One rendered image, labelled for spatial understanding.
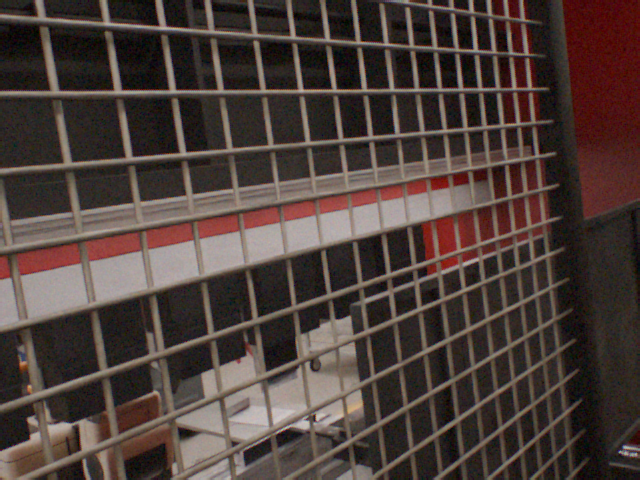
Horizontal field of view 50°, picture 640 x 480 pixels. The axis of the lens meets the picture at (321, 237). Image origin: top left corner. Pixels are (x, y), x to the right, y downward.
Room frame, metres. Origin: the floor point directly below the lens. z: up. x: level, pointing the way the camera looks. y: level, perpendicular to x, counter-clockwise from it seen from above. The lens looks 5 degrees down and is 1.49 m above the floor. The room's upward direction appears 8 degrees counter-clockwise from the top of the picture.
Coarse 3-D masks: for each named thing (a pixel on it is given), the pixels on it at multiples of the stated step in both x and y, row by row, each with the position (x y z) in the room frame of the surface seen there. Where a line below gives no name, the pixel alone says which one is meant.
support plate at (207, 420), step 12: (228, 396) 1.54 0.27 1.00; (240, 396) 1.53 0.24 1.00; (204, 408) 1.48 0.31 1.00; (216, 408) 1.47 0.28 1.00; (288, 408) 1.40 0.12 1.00; (300, 408) 1.39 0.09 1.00; (180, 420) 1.42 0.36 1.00; (192, 420) 1.41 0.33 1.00; (204, 420) 1.40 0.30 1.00; (216, 420) 1.39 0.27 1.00; (204, 432) 1.35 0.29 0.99; (216, 432) 1.32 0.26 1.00; (240, 432) 1.30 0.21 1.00; (252, 432) 1.29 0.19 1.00
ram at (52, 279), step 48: (384, 192) 1.55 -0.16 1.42; (432, 192) 1.69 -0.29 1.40; (480, 192) 1.87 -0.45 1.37; (96, 240) 1.03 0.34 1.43; (192, 240) 1.15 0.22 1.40; (240, 240) 1.23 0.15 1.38; (288, 240) 1.32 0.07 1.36; (0, 288) 0.92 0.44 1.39; (48, 288) 0.96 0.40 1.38; (96, 288) 1.02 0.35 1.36; (144, 288) 1.07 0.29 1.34
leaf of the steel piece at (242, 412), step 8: (248, 400) 1.45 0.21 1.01; (232, 408) 1.41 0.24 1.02; (240, 408) 1.42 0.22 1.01; (248, 408) 1.43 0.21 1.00; (256, 408) 1.43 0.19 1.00; (264, 408) 1.42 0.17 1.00; (272, 408) 1.41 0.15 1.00; (232, 416) 1.40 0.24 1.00; (240, 416) 1.39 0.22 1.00; (248, 416) 1.38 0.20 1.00; (256, 416) 1.38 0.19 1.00; (264, 416) 1.37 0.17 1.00; (256, 424) 1.33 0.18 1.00
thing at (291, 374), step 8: (280, 344) 1.31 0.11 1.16; (288, 344) 1.33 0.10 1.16; (296, 344) 1.34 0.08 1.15; (256, 352) 1.28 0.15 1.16; (264, 352) 1.28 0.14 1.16; (272, 352) 1.29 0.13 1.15; (280, 352) 1.31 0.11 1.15; (288, 352) 1.33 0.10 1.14; (296, 352) 1.34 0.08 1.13; (256, 360) 1.28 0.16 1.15; (264, 360) 1.28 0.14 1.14; (272, 360) 1.29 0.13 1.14; (280, 360) 1.31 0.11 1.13; (288, 360) 1.32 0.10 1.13; (256, 368) 1.28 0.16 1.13; (272, 368) 1.29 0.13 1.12; (296, 368) 1.34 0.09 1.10; (256, 376) 1.28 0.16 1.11; (280, 376) 1.31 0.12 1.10; (288, 376) 1.33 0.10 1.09; (296, 376) 1.35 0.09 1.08; (272, 384) 1.30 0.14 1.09; (280, 384) 1.31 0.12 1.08
